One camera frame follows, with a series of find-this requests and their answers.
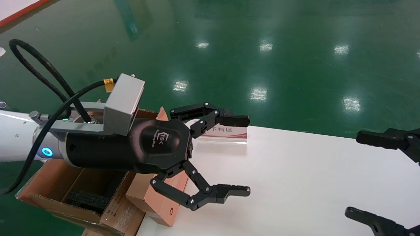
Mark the small cardboard box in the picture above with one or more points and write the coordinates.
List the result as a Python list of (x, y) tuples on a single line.
[(157, 205)]

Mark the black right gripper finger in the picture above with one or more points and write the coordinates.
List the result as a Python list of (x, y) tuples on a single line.
[(380, 224), (384, 139)]

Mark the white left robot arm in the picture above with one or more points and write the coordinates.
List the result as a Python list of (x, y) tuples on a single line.
[(16, 137)]

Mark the grey wrist camera housing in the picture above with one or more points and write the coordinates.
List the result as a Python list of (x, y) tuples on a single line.
[(123, 101)]

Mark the black foam insert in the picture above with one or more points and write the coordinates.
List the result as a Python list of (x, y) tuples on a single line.
[(85, 200)]

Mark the red edged white platform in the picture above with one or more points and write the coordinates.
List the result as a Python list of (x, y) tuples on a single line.
[(13, 8)]

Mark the acrylic sign with red text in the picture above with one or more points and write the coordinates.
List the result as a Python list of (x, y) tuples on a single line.
[(229, 132)]

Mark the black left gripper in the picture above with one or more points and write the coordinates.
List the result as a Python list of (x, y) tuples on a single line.
[(154, 144)]

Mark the large open cardboard box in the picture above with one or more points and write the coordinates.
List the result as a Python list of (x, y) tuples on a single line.
[(49, 183)]

